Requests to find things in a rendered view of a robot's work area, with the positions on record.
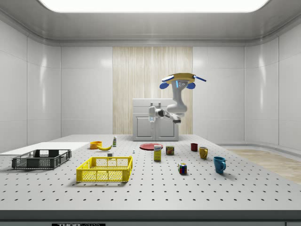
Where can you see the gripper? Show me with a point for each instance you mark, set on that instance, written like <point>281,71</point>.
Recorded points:
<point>152,124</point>

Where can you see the banana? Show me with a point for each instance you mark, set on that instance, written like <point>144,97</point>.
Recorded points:
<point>104,148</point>

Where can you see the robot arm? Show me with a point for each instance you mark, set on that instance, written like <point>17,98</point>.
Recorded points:
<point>177,96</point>

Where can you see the white cabinet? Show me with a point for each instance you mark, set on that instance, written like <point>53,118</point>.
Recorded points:
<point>143,131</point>

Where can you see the red plate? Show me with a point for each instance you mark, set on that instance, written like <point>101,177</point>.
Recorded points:
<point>148,147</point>

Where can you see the yellow and white box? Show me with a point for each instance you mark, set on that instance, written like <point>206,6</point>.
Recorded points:
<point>157,154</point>

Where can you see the flat-sided can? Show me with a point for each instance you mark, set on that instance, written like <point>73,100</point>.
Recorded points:
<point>169,150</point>

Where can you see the small white bottle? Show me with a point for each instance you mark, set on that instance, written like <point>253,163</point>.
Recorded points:
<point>114,142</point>

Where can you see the red mug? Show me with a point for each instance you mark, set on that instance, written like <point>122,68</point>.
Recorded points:
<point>194,147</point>

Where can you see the grey cube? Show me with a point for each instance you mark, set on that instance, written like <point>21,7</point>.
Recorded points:
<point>110,155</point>

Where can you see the puzzle cube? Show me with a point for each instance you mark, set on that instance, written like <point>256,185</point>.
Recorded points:
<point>182,168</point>

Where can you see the yellow mug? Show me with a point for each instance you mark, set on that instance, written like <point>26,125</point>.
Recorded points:
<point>202,153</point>

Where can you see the yellow bowl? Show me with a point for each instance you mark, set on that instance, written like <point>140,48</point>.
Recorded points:
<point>94,145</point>

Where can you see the yellow basket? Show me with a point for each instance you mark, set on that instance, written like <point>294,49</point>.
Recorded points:
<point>101,169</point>

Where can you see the blue mug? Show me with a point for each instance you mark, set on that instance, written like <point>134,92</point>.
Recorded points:
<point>218,164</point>

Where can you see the dark grey basket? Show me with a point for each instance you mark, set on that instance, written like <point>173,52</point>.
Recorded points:
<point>33,159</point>

